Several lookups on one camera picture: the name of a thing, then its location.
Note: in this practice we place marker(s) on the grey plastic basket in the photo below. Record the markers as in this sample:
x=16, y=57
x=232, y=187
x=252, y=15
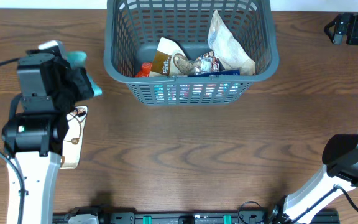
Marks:
x=134, y=29

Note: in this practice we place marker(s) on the teal snack bag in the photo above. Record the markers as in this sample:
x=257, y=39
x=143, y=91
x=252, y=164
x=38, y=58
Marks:
x=77, y=59

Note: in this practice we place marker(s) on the orange spaghetti package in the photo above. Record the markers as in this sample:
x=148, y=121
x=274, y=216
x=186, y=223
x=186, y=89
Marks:
x=144, y=71

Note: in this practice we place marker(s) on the tissue pack bundle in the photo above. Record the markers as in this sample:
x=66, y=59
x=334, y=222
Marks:
x=195, y=93

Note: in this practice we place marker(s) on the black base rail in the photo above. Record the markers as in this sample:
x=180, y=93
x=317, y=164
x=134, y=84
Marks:
x=98, y=215

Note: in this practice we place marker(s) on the cookie pouch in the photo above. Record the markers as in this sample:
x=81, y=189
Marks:
x=73, y=140
x=171, y=61
x=228, y=50

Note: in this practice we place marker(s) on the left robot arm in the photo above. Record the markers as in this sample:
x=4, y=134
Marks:
x=34, y=143

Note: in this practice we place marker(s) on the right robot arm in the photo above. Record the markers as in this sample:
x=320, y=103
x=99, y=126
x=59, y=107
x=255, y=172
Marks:
x=339, y=173

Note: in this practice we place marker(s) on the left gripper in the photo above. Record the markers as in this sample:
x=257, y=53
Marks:
x=76, y=76

